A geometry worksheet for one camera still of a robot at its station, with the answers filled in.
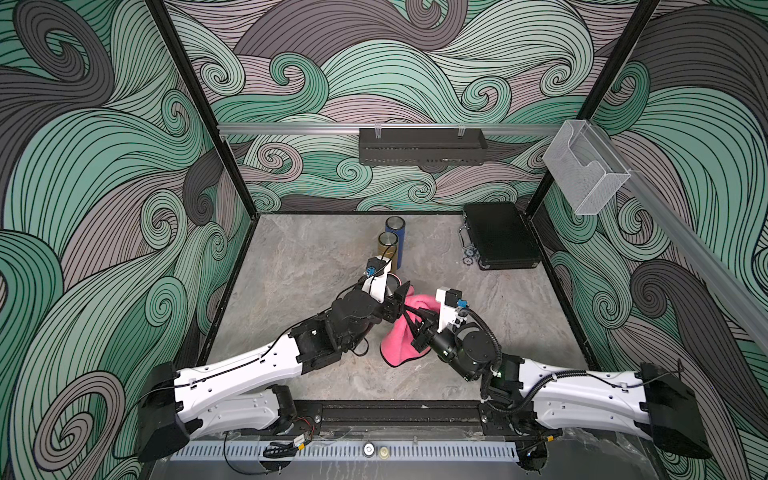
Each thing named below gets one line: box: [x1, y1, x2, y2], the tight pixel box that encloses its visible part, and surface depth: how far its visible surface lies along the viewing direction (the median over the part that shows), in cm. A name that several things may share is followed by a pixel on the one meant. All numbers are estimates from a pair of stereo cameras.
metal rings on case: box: [458, 219, 478, 266], surface depth 113 cm
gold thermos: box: [378, 231, 399, 272], surface depth 87 cm
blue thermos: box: [385, 216, 406, 270], surface depth 90 cm
